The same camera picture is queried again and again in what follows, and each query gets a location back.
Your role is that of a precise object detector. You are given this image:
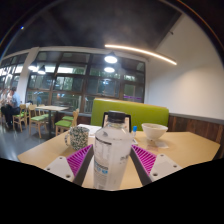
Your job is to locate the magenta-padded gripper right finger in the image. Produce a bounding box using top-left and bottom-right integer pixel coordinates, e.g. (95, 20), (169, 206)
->
(129, 144), (183, 186)

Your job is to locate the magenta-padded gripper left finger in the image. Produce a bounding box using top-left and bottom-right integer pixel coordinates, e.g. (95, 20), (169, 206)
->
(44, 143), (95, 187)

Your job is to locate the clear plastic drink bottle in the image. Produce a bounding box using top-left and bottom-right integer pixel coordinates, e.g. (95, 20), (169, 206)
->
(92, 110), (134, 192)

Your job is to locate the green speckled ceramic mug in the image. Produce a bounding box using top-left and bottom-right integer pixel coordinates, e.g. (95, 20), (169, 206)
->
(64, 125), (91, 152)

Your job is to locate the white ceramic bowl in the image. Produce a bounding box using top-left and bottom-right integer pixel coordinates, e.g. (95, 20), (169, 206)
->
(141, 122), (169, 141)

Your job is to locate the white printed paper sheet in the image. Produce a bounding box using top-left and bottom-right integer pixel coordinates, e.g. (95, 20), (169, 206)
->
(77, 123), (103, 138)

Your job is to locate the green-seated wooden chairs group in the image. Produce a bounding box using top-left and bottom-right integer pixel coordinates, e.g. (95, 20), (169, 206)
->
(12, 103), (81, 139)

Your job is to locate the green upholstered bench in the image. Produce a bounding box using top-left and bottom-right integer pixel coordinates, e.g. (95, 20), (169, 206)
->
(90, 97), (170, 132)

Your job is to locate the wooden dining table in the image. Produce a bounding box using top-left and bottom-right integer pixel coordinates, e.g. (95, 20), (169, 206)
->
(35, 105), (69, 134)

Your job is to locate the person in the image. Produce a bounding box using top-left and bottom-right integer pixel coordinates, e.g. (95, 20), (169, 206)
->
(0, 86), (22, 129)
(0, 89), (9, 108)

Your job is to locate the dark pendant lamp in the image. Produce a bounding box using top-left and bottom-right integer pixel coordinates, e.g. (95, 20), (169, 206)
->
(37, 64), (47, 75)
(27, 61), (38, 72)

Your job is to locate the long linear ceiling light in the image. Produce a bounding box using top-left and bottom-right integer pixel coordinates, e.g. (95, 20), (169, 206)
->
(104, 43), (178, 66)

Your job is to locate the round bright pendant lamp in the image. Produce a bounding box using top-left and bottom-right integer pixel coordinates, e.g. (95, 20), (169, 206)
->
(104, 51), (119, 64)

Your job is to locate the dark framed window wall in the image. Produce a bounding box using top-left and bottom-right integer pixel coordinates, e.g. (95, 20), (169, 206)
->
(0, 50), (147, 114)

